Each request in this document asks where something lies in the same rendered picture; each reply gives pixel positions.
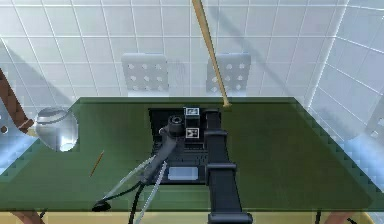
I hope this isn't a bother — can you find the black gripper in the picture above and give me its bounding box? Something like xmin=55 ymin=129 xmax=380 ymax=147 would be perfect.
xmin=91 ymin=114 xmax=187 ymax=224

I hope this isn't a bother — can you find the orange pencil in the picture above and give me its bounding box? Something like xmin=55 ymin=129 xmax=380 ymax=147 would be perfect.
xmin=89 ymin=150 xmax=105 ymax=178

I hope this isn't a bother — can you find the silver round bowl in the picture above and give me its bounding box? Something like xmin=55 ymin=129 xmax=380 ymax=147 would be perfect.
xmin=35 ymin=106 xmax=80 ymax=153

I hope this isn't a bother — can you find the grey chair with holes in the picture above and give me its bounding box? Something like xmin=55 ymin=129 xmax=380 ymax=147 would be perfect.
xmin=205 ymin=52 xmax=252 ymax=97
xmin=120 ymin=52 xmax=169 ymax=98

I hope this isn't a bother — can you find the green table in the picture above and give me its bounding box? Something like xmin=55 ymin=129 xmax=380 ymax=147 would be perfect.
xmin=0 ymin=96 xmax=384 ymax=224

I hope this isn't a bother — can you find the tan wooden baseball bat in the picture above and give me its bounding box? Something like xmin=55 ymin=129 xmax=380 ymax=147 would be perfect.
xmin=191 ymin=0 xmax=232 ymax=108

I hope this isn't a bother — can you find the brown curved wooden bar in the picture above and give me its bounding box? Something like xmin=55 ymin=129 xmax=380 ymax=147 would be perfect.
xmin=0 ymin=67 xmax=36 ymax=135

